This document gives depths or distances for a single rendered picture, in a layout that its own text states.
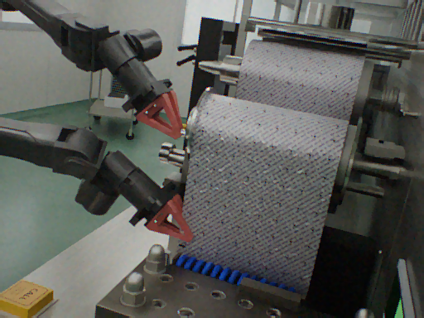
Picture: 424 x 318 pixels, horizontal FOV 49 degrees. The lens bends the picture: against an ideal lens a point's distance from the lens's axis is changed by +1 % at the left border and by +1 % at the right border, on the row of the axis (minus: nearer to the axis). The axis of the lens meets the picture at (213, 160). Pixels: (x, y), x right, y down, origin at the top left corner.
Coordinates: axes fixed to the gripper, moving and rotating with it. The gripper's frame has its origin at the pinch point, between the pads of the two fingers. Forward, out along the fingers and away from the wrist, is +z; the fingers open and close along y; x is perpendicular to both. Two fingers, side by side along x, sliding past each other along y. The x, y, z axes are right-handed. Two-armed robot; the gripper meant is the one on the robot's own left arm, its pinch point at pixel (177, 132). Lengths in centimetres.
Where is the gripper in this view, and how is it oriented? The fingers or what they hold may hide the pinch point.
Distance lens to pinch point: 81.9
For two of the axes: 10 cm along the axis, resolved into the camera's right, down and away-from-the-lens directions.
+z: 6.1, 7.9, 0.3
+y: -2.8, 2.5, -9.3
